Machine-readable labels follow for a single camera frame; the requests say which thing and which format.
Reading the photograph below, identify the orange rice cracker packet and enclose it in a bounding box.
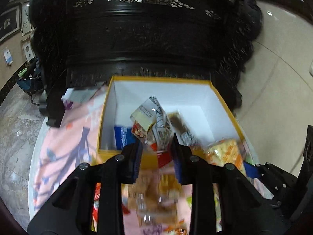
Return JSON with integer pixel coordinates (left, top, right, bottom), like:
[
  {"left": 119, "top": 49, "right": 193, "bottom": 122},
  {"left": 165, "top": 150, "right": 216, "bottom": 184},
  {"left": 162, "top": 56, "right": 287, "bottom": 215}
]
[{"left": 204, "top": 139, "right": 247, "bottom": 177}]

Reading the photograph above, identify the dark brown chocolate packet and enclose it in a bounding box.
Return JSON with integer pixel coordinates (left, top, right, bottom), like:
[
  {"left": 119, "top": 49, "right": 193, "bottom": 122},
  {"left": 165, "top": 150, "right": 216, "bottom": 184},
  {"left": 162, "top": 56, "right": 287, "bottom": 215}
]
[{"left": 168, "top": 111, "right": 198, "bottom": 149}]

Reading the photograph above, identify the blue biscuit packet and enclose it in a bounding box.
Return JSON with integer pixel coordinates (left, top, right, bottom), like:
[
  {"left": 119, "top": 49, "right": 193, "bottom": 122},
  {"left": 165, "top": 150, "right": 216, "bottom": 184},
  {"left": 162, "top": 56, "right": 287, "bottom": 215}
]
[{"left": 114, "top": 126, "right": 136, "bottom": 150}]

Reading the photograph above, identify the white red snack packet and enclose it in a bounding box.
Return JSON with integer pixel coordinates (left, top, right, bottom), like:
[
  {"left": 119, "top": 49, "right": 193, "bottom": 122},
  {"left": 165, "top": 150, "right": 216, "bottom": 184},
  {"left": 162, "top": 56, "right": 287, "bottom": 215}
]
[{"left": 130, "top": 96, "right": 174, "bottom": 169}]

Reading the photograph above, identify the red wafer packet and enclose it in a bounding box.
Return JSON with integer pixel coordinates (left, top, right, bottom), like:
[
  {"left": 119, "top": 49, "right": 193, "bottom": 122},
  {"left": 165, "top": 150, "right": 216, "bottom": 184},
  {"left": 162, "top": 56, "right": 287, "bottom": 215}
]
[{"left": 92, "top": 183, "right": 130, "bottom": 228}]

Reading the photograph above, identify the orange small snack packet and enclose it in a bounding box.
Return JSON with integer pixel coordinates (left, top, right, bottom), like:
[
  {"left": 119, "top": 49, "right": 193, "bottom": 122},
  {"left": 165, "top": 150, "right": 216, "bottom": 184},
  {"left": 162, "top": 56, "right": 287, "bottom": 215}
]
[{"left": 163, "top": 219, "right": 188, "bottom": 235}]

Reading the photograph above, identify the pink leaf-pattern tablecloth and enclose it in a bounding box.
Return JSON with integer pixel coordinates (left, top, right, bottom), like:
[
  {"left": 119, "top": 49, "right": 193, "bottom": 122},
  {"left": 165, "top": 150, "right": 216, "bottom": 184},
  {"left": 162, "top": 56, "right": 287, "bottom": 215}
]
[{"left": 28, "top": 78, "right": 258, "bottom": 234}]

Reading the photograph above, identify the yellow cardboard box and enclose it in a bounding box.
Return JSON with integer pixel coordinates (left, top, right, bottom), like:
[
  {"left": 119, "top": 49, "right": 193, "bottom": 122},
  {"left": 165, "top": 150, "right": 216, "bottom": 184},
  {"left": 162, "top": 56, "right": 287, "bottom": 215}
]
[{"left": 97, "top": 76, "right": 245, "bottom": 170}]

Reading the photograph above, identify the brown paper snack packet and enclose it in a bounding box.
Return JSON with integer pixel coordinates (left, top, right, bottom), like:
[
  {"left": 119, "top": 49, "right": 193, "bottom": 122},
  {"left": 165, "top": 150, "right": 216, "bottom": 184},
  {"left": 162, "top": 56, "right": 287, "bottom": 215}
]
[{"left": 127, "top": 170, "right": 183, "bottom": 227}]

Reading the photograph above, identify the white paper sheet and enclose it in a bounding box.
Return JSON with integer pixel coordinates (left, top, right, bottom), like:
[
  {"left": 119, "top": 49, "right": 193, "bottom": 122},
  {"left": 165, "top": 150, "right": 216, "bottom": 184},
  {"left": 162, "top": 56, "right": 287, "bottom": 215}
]
[{"left": 61, "top": 82, "right": 104, "bottom": 103}]

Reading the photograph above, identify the blue folding lounge chair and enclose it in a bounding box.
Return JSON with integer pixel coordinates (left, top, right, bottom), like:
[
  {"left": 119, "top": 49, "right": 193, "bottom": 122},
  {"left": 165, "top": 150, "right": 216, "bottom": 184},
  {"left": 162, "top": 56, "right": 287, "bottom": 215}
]
[{"left": 17, "top": 59, "right": 43, "bottom": 96}]

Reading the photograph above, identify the dark carved wooden furniture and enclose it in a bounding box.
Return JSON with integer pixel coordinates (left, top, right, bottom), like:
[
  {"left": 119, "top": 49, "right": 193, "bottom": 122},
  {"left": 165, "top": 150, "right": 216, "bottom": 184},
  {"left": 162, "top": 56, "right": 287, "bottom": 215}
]
[{"left": 30, "top": 0, "right": 263, "bottom": 127}]

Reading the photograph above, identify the narrow white scroll painting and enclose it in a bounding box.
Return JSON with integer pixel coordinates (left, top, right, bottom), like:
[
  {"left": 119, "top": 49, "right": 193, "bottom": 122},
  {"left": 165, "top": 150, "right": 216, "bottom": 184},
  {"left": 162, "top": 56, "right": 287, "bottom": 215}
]
[{"left": 21, "top": 2, "right": 32, "bottom": 36}]

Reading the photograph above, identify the dark framed painting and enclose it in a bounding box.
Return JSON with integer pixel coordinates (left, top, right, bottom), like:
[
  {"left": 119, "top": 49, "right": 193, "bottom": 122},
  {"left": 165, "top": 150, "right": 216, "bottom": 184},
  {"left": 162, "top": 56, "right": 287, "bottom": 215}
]
[{"left": 0, "top": 4, "right": 21, "bottom": 42}]

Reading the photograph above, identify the blue white wall notice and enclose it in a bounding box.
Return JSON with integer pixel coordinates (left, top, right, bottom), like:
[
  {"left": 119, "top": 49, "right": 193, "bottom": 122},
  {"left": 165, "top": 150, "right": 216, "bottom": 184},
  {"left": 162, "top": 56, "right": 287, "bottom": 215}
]
[{"left": 3, "top": 48, "right": 13, "bottom": 66}]

